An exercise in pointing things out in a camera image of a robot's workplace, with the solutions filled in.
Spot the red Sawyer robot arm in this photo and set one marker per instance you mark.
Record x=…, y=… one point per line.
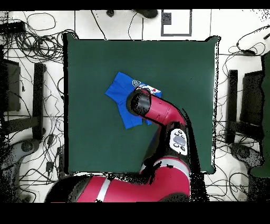
x=164, y=112

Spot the black power adapter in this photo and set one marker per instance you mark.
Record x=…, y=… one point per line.
x=50, y=139
x=49, y=166

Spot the dark green table cloth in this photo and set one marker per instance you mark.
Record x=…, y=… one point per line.
x=179, y=84

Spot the black power strip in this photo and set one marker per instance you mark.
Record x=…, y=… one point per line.
x=12, y=27
x=61, y=162

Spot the black box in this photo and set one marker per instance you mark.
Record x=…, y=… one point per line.
x=252, y=97
x=10, y=84

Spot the black stand frame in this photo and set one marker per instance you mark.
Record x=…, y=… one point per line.
x=38, y=95
x=232, y=95

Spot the gray office chair base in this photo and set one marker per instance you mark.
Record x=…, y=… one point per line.
x=244, y=153
x=27, y=146

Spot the green cloth on side table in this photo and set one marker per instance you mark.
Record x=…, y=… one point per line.
x=266, y=105

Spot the blue printed t-shirt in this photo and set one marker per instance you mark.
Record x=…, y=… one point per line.
x=118, y=90

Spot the person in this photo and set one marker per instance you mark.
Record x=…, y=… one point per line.
x=147, y=13

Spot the dark square floor tag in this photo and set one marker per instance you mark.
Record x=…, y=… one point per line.
x=167, y=18

